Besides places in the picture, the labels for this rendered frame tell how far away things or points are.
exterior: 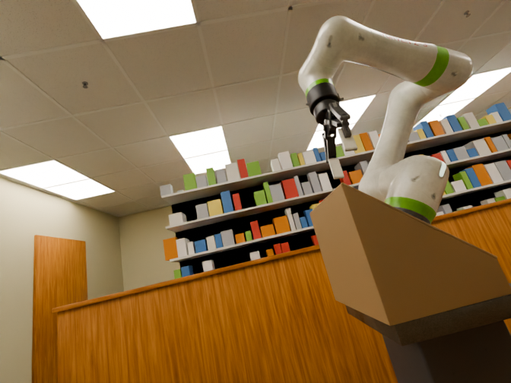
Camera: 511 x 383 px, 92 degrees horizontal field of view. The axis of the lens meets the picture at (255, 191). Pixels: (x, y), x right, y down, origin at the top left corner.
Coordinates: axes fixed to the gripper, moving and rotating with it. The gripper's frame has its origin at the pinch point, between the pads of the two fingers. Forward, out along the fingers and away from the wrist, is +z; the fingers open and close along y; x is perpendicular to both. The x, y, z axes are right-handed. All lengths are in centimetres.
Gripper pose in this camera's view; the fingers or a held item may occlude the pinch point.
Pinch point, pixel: (343, 162)
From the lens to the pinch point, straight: 71.6
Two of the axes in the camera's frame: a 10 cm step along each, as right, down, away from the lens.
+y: 0.8, 4.6, 8.9
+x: -9.9, 1.4, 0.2
